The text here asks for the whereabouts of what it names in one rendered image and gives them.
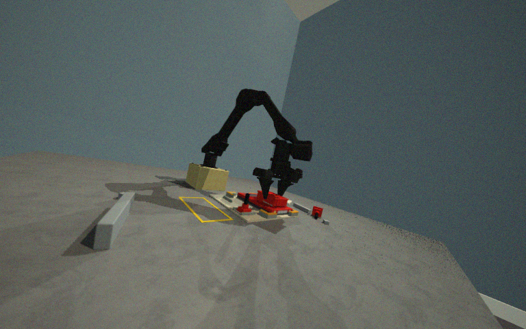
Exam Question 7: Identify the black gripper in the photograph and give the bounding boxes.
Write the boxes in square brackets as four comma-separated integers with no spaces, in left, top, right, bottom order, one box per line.
[253,156,298,199]

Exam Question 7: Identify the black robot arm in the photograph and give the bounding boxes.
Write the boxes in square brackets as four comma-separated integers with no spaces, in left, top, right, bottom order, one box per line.
[200,88,312,182]

